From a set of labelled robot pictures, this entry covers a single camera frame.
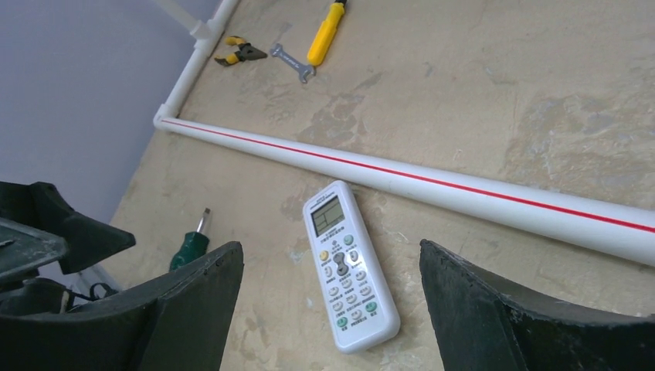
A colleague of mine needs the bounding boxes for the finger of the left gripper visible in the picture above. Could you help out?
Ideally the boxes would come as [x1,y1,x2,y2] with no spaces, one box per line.
[1,182,136,274]
[1,218,69,284]

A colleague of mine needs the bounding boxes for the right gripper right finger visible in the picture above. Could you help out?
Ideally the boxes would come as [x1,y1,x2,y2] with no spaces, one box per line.
[419,240,654,370]

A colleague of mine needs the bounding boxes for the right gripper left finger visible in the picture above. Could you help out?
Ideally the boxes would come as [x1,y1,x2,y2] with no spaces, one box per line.
[1,241,244,370]

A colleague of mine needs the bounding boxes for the white remote control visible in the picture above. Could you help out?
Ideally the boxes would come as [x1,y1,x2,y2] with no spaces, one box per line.
[303,180,401,354]

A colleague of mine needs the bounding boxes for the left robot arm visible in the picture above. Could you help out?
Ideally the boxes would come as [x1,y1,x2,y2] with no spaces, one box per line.
[1,182,136,316]

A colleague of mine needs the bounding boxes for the green stubby screwdriver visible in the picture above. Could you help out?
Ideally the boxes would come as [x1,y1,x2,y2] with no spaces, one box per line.
[168,208,211,272]

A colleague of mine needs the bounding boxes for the silver wrench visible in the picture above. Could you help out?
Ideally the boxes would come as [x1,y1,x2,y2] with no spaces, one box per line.
[270,43,316,83]

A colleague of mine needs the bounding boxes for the yellow screwdriver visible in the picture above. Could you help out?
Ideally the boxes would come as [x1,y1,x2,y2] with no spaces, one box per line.
[307,0,347,66]

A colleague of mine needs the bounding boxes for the white PVC pipe frame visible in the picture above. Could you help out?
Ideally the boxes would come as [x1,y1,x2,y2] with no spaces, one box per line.
[153,1,654,265]

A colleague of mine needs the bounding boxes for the yellow handled pliers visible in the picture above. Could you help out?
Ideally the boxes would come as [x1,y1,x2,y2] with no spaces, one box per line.
[213,36,268,66]

